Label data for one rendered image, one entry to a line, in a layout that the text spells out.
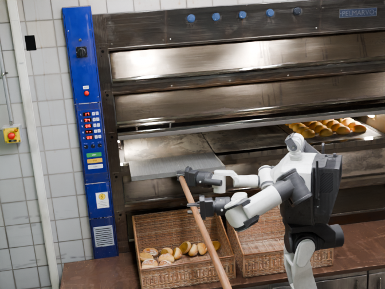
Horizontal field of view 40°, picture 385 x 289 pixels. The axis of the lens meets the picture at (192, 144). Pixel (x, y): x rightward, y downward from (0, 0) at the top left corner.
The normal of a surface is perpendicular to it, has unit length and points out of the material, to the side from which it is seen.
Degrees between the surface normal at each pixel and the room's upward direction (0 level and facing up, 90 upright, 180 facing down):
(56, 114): 90
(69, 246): 90
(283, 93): 70
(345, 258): 0
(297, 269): 90
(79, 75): 90
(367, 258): 0
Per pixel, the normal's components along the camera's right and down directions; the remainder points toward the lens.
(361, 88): 0.12, -0.06
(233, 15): 0.15, 0.28
